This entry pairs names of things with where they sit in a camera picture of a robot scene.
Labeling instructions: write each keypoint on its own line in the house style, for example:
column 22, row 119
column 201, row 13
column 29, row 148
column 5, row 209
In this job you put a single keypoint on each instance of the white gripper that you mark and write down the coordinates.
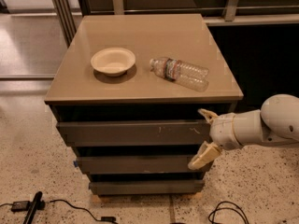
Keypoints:
column 222, row 132

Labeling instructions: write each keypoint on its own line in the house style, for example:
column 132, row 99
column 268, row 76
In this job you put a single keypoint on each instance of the grey top drawer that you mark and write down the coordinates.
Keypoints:
column 135, row 133

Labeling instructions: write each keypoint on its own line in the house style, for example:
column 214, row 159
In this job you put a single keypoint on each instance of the grey drawer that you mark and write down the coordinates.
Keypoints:
column 146, row 187
column 121, row 165
column 135, row 133

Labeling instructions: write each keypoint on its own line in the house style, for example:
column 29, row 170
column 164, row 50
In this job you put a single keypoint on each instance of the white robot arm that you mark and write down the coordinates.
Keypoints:
column 275, row 124

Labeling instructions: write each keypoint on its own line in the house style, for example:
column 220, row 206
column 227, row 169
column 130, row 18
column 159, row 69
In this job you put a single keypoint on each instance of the grey middle drawer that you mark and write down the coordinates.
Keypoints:
column 121, row 165

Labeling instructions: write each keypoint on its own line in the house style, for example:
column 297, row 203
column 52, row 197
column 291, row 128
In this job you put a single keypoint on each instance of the grey drawer cabinet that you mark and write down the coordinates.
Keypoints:
column 79, row 93

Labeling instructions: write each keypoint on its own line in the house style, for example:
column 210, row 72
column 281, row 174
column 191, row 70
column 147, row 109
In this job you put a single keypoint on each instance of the grey bottom drawer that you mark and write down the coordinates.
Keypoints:
column 146, row 187

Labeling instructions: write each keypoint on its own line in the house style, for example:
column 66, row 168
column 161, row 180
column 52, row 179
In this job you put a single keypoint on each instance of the clear plastic water bottle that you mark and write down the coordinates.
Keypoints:
column 188, row 75

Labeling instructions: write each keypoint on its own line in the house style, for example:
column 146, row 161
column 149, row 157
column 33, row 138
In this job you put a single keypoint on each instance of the white paper bowl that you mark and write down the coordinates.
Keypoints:
column 113, row 62

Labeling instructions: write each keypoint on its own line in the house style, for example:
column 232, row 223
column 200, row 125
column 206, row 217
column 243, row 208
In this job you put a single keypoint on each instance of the black bar device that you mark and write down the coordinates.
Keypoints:
column 36, row 204

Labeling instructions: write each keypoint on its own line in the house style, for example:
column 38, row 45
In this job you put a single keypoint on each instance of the black power adapter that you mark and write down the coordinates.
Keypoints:
column 20, row 206

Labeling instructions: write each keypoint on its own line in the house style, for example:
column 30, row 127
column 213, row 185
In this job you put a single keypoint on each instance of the metal railing frame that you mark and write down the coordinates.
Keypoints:
column 225, row 10

